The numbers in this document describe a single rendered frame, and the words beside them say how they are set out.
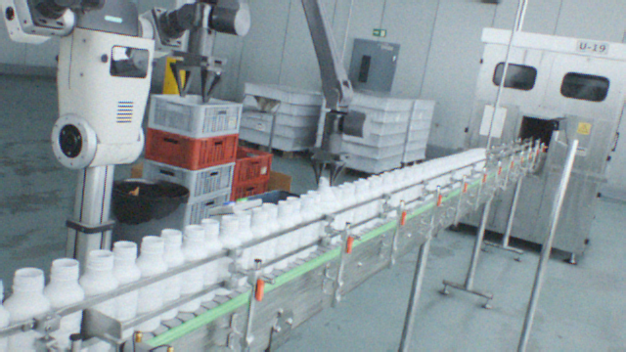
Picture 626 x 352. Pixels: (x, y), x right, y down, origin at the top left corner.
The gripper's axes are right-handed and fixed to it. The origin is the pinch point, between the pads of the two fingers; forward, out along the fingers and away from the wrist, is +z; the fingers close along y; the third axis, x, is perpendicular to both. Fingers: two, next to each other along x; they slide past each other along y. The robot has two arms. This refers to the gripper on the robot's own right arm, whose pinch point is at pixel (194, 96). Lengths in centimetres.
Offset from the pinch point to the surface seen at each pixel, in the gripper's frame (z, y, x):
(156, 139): 58, -188, 205
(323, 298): 53, 21, 43
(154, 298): 33.3, 18.3, -26.9
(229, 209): 28.5, 1.1, 18.6
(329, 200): 25, 18, 42
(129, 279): 28.3, 17.6, -32.8
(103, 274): 26.2, 17.1, -38.3
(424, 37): -94, -286, 1059
